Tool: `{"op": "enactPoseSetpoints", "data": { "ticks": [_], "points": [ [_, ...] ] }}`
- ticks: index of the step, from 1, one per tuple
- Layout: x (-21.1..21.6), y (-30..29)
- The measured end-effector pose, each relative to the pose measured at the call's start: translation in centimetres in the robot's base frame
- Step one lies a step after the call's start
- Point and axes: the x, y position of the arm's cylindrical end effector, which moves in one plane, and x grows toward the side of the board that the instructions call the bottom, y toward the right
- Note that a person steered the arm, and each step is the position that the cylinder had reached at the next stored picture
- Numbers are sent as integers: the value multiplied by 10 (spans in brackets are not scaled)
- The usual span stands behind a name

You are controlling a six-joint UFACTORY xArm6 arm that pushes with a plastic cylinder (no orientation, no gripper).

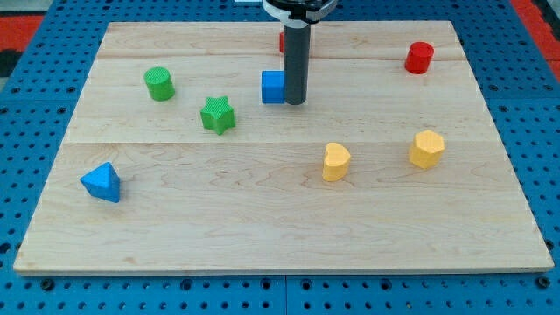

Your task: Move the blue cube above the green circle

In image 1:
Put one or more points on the blue cube block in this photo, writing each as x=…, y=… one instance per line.
x=272, y=87

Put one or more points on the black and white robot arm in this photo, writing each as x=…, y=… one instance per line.
x=299, y=13

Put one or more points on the yellow heart block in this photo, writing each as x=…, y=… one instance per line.
x=335, y=162

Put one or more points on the green star block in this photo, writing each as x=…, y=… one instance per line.
x=218, y=115

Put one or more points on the light wooden board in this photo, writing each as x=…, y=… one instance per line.
x=253, y=200

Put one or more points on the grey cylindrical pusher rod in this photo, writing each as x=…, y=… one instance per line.
x=296, y=51

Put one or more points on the red block behind rod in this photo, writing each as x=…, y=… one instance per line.
x=281, y=42

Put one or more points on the green cylinder block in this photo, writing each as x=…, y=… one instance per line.
x=158, y=80

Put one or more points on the yellow hexagon block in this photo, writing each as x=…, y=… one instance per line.
x=426, y=149

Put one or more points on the red cylinder block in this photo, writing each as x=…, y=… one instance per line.
x=419, y=57

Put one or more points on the blue triangle block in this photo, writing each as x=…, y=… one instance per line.
x=103, y=183

